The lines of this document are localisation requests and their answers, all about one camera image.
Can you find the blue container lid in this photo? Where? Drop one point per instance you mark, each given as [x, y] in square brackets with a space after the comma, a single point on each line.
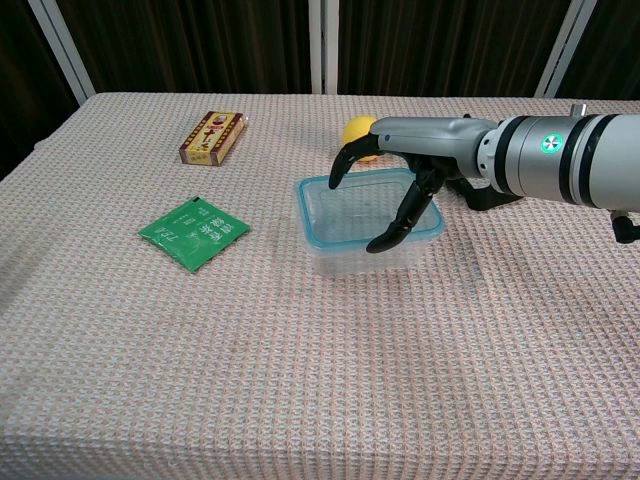
[310, 220]

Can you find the yellow foam ball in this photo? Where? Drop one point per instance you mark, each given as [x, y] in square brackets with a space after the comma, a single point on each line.
[357, 130]

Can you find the white metal frame post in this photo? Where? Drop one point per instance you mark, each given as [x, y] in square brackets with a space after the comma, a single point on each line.
[567, 47]
[323, 45]
[62, 47]

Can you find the dark pleated curtain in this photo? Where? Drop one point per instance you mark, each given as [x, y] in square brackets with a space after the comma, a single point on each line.
[200, 45]

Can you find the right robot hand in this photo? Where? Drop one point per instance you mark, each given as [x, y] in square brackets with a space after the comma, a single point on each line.
[430, 142]

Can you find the green tea sachet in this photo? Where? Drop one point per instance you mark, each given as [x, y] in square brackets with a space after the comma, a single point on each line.
[192, 235]

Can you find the red and gold small box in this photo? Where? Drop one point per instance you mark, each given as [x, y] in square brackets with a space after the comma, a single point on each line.
[212, 137]

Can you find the pink waffle tablecloth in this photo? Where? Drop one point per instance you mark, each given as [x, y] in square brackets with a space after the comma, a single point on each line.
[250, 360]

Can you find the clear plastic container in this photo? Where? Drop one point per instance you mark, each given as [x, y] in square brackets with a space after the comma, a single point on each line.
[350, 262]

